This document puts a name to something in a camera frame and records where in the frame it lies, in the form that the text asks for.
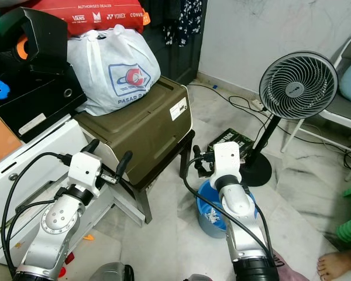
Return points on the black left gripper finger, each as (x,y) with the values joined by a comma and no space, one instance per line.
(93,145)
(124,163)

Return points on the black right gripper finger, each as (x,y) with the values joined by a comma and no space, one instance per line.
(196,165)

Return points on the black stool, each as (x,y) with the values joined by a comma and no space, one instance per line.
(186,157)

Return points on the black printed carton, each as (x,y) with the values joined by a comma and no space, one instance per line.
(240,140)

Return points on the olive brown storage box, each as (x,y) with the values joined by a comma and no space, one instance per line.
(146,129)

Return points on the blue plastic bucket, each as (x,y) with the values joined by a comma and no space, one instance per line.
(207,219)

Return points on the white cabinet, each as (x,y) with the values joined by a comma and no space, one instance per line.
(35,170)

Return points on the black printer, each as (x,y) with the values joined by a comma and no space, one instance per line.
(47,102)

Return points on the orange scrap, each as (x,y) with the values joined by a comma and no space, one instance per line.
(88,237)

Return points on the white power strip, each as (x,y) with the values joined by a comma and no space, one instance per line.
(259,105)

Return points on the white plastic bag with logo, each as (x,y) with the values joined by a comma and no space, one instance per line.
(111,64)

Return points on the red scrap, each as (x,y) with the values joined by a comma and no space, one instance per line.
(69,257)
(61,272)

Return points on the orange cardboard box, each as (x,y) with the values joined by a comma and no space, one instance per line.
(0,137)

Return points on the grey robot left leg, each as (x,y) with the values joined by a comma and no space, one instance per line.
(111,273)

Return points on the grey standing fan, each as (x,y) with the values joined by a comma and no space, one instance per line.
(298,86)

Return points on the orange roll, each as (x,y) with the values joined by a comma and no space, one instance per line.
(21,48)

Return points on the red printed bag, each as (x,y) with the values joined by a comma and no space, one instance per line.
(93,12)

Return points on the dark floral cloth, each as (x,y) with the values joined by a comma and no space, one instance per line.
(187,23)

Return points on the person's bare foot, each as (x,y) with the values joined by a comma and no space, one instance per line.
(339,263)

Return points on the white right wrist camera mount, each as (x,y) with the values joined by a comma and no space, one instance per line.
(226,158)

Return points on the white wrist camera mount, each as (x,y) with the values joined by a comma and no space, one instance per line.
(226,158)
(85,170)

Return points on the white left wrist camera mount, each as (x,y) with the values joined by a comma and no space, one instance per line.
(85,170)

